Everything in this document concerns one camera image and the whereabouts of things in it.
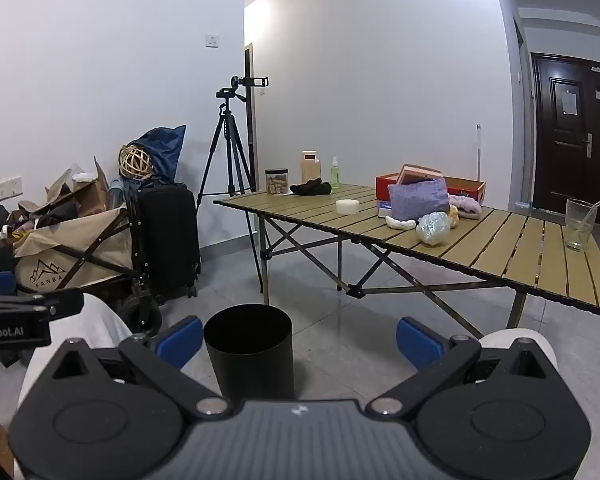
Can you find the clear drinking straw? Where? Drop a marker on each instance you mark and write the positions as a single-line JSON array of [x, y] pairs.
[[596, 208]]

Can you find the dark interior door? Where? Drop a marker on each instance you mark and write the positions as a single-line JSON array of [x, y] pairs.
[[250, 120]]

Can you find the green spray bottle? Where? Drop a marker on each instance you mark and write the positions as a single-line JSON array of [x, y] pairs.
[[335, 176]]

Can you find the white round puck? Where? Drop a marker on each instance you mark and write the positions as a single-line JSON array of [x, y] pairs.
[[347, 206]]

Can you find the wicker ball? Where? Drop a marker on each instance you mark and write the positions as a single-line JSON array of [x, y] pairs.
[[136, 161]]

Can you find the black suitcase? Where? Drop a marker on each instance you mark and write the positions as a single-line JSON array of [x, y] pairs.
[[167, 240]]

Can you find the white wall switch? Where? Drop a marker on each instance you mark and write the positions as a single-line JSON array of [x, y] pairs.
[[212, 40]]

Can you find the white plush item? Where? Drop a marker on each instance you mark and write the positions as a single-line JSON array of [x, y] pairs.
[[401, 223]]

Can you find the person's right leg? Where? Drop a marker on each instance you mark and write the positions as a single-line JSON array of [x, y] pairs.
[[500, 340]]

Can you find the black round trash bin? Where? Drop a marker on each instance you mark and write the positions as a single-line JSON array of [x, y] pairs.
[[249, 350]]

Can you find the clear glass cup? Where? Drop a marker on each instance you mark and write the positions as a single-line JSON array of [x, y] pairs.
[[579, 230]]

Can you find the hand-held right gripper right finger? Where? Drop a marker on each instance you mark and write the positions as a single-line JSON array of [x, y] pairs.
[[419, 344]]

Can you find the white wall outlet strip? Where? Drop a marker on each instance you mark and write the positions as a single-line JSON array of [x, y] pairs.
[[2, 188]]

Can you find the glass jar with black lid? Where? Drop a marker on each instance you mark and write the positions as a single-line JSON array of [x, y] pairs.
[[277, 182]]

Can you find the white paper notice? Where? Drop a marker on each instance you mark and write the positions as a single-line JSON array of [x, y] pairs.
[[569, 103]]

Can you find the red cardboard box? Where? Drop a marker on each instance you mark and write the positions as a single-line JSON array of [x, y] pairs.
[[465, 187]]

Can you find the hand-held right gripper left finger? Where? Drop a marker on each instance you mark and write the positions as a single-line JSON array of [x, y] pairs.
[[181, 341]]

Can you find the beige folding wagon cart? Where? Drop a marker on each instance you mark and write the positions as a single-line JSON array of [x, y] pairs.
[[70, 255]]

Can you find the iridescent plastic bag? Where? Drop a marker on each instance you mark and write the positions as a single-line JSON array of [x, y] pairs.
[[433, 229]]

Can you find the person's left leg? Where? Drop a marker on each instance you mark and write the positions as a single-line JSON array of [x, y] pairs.
[[100, 325]]

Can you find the dark blue bag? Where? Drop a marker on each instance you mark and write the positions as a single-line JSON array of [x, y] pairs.
[[165, 152]]

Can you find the purple fuzzy pouch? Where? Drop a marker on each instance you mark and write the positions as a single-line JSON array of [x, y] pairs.
[[419, 202]]

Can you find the person's leg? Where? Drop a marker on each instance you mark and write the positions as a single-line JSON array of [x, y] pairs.
[[100, 325], [500, 340]]

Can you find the dark brown entrance door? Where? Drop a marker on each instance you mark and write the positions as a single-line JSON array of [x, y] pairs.
[[555, 160]]

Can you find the pink fluffy scrunchie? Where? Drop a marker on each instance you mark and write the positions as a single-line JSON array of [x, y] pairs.
[[466, 206]]

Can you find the folding slatted camping table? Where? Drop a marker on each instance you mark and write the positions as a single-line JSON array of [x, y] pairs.
[[505, 245]]

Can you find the brown cardboard box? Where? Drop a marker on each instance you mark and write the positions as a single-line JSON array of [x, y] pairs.
[[87, 195]]

